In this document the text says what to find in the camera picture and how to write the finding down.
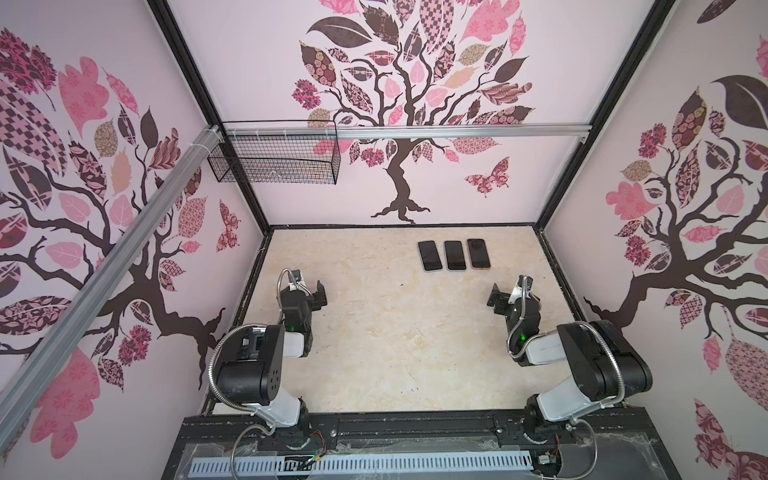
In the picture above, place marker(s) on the black phone purple edge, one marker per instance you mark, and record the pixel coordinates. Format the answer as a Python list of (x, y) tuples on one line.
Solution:
[(455, 255)]

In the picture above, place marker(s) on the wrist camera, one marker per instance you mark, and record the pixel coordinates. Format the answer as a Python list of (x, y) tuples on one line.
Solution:
[(522, 289), (296, 281)]

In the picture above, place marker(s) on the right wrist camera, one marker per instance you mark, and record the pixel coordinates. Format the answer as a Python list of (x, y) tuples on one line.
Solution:
[(522, 289)]

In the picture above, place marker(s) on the aluminium rail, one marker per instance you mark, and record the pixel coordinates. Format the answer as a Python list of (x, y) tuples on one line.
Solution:
[(38, 371), (414, 130)]

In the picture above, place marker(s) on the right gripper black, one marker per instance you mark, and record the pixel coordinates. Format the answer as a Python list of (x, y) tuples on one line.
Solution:
[(503, 301)]

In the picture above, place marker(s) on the aluminium rail left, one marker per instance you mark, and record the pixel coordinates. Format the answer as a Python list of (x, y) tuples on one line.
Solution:
[(38, 371)]

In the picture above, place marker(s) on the aluminium rail back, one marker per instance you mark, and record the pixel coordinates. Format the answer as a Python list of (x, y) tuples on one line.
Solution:
[(414, 130)]

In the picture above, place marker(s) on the black base frame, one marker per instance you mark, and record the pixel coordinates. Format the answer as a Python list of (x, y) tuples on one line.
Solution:
[(619, 443)]

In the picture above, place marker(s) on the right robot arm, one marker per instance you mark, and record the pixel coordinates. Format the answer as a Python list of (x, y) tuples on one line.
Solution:
[(605, 369)]

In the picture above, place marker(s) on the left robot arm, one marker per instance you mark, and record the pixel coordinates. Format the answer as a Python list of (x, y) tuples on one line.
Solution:
[(245, 371)]

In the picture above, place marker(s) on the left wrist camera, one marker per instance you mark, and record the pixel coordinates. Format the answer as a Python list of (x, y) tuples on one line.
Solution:
[(296, 281)]

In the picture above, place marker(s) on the black wire basket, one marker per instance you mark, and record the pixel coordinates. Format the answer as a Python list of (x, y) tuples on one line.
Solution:
[(278, 151)]

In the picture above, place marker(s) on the white slotted cable duct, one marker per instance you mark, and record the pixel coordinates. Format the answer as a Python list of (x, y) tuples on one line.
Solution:
[(359, 464)]

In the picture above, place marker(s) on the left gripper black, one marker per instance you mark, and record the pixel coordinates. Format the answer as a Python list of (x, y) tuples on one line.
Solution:
[(317, 298)]

